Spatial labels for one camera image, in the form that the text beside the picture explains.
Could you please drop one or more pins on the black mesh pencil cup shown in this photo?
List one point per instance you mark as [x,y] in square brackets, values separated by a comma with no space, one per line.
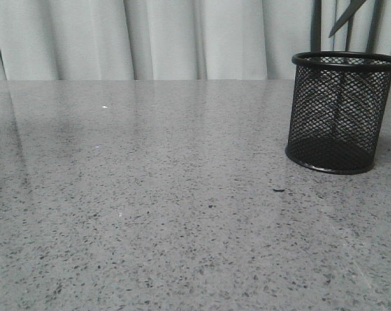
[338,104]

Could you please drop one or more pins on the white curtain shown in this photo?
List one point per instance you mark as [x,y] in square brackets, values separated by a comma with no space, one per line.
[178,40]

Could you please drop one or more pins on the grey orange scissors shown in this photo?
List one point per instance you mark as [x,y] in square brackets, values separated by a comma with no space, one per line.
[346,15]

